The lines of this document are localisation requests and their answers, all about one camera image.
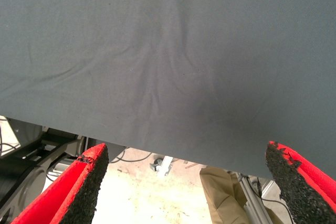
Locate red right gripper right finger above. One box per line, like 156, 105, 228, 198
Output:
265, 141, 336, 224

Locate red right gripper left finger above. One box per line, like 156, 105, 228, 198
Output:
10, 143, 110, 224

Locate aluminium profile bar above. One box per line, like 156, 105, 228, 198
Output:
236, 173, 274, 224

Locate khaki trouser leg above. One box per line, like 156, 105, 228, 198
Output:
199, 166, 284, 224

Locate grey caster wheel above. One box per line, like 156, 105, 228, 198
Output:
149, 157, 164, 173

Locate dark grey table cloth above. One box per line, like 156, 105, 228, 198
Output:
0, 0, 336, 180

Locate black frame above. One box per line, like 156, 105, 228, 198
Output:
0, 115, 89, 219

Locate black floor cable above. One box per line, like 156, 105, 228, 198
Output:
109, 147, 153, 164

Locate white post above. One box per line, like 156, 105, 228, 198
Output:
156, 155, 174, 177

